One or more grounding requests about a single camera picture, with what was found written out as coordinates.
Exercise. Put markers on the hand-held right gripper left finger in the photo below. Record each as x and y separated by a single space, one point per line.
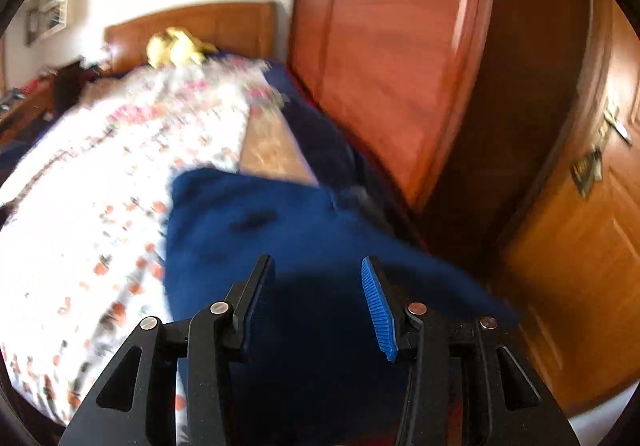
255 296

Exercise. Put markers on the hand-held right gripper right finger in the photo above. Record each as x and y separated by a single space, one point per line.
377 311

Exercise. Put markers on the blue suit jacket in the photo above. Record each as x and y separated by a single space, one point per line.
300 226

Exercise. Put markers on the brown patterned mat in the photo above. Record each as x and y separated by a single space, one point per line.
272 151

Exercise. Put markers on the bed with floral sheet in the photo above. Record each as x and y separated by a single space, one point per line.
100 206

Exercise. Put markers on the navy bed cover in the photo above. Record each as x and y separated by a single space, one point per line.
320 126

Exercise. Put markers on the wooden door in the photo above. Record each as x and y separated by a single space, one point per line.
585 251

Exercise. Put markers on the pink floral quilt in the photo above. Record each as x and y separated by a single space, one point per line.
190 86

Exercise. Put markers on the yellow plush toy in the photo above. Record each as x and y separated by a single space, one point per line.
175 49

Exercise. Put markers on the wooden slatted wardrobe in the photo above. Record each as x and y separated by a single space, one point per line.
390 51

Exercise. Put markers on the wooden bed headboard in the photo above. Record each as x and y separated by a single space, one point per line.
235 26

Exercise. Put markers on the wooden chair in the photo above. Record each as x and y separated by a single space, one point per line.
72 86

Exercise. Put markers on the wooden desk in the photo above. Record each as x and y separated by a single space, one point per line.
20 106

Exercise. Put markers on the white wall shelf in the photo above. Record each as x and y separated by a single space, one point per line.
55 1

